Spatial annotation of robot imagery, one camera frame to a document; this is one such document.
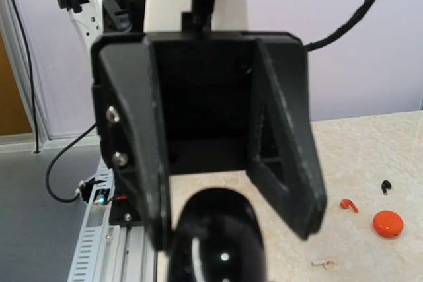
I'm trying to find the black earbud charging case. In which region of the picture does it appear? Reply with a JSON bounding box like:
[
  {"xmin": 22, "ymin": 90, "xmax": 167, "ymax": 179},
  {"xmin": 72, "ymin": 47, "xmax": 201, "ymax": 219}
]
[{"xmin": 166, "ymin": 188, "xmax": 268, "ymax": 281}]

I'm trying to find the pink earbud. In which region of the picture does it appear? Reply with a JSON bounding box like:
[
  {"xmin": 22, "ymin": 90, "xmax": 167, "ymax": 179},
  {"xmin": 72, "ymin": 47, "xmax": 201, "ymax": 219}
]
[{"xmin": 311, "ymin": 260, "xmax": 336, "ymax": 270}]

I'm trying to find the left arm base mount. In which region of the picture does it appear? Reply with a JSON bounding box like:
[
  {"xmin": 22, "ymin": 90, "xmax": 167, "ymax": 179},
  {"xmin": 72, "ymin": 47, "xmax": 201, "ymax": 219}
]
[{"xmin": 75, "ymin": 177, "xmax": 143, "ymax": 227}]

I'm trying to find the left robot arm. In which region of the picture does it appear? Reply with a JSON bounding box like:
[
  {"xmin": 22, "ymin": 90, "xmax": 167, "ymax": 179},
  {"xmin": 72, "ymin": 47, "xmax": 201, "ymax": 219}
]
[{"xmin": 58, "ymin": 0, "xmax": 327, "ymax": 250}]

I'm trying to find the black earbud left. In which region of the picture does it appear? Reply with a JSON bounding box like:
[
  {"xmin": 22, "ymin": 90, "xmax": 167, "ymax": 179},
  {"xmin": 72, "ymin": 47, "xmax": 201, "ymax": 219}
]
[{"xmin": 381, "ymin": 180, "xmax": 392, "ymax": 195}]

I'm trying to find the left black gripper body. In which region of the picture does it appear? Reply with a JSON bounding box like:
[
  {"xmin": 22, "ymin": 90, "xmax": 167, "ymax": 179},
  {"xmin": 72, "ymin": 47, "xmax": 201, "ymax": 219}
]
[{"xmin": 92, "ymin": 32, "xmax": 308, "ymax": 176}]

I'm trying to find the black floor cable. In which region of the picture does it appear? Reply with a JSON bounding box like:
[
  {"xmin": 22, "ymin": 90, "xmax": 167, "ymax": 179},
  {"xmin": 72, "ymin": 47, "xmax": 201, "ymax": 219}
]
[{"xmin": 0, "ymin": 0, "xmax": 100, "ymax": 203}]

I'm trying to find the red earbud charging case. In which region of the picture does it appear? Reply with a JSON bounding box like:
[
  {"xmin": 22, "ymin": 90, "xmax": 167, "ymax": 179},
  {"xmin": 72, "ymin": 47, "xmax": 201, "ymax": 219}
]
[{"xmin": 373, "ymin": 210, "xmax": 404, "ymax": 239}]

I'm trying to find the front aluminium rail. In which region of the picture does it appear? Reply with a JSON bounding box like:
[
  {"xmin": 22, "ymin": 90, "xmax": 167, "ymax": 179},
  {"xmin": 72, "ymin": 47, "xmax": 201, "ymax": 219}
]
[{"xmin": 67, "ymin": 161, "xmax": 157, "ymax": 281}]

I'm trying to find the red earbud left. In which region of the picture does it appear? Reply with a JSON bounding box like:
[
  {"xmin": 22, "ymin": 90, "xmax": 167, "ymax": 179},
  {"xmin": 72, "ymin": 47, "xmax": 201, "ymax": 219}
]
[{"xmin": 340, "ymin": 199, "xmax": 359, "ymax": 213}]

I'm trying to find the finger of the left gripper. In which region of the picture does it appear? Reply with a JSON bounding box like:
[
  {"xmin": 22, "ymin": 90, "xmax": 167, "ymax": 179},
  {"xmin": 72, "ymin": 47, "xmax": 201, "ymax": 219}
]
[
  {"xmin": 247, "ymin": 37, "xmax": 327, "ymax": 240},
  {"xmin": 97, "ymin": 38, "xmax": 171, "ymax": 251}
]

